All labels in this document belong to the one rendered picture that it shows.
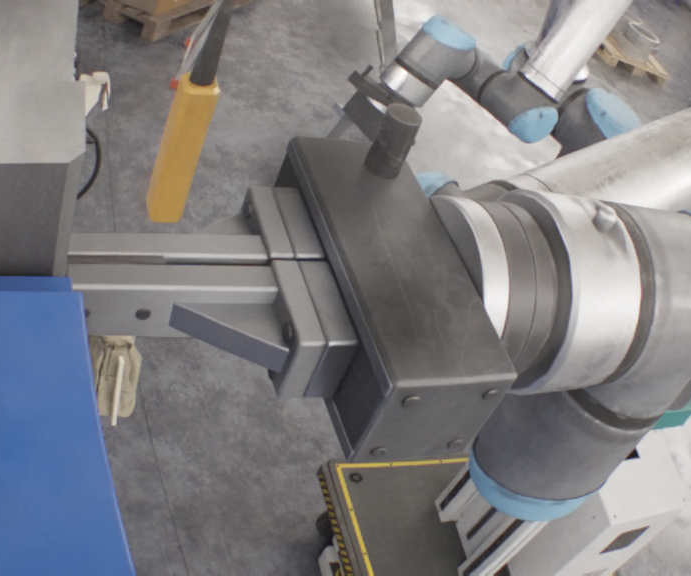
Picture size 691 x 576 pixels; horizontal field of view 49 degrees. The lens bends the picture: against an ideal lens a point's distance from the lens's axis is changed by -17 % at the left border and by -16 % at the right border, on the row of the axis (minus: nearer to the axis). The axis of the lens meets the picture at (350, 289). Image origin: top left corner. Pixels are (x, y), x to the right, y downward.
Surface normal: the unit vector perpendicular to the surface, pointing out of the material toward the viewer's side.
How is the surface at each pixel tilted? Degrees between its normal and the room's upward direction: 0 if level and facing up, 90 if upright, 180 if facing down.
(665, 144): 16
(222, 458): 0
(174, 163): 90
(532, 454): 90
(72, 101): 2
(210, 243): 0
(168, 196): 90
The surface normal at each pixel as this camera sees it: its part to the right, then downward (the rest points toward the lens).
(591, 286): 0.43, -0.14
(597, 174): 0.11, -0.60
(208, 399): 0.32, -0.69
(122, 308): 0.29, 0.72
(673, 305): 0.43, 0.10
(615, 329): 0.40, 0.36
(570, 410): -0.65, 0.33
